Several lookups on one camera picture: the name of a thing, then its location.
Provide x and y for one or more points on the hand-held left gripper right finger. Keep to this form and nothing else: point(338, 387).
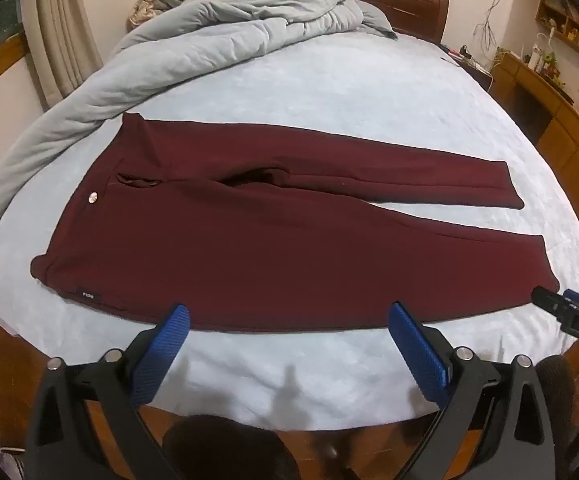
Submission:
point(417, 347)

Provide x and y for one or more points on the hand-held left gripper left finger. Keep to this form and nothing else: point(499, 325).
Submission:
point(167, 347)

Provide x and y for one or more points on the maroon pants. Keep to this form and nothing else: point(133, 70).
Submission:
point(249, 240)

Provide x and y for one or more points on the wooden desk cabinet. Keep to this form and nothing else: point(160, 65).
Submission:
point(564, 120)

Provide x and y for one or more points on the small potted plant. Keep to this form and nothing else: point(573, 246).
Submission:
point(552, 66)

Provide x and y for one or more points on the white bottle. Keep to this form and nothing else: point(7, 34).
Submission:
point(535, 56)

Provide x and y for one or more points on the dark nightstand with clutter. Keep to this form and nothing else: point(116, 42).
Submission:
point(469, 62)

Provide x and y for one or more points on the bed with white sheet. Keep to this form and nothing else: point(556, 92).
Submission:
point(329, 90)

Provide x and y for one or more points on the grey duvet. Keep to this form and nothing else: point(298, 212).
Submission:
point(119, 70)

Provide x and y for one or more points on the beige curtain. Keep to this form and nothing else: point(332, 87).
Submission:
point(61, 30)

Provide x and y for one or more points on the floral pillow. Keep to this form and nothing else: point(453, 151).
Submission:
point(143, 10)

